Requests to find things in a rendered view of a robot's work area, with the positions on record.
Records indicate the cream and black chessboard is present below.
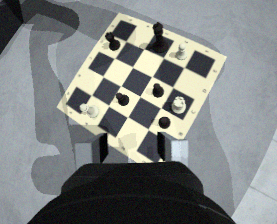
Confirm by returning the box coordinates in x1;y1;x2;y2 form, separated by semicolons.
57;13;227;163

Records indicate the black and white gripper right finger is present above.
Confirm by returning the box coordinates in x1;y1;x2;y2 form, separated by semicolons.
157;131;188;167

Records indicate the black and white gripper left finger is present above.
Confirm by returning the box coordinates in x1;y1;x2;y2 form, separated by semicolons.
75;133;108;170

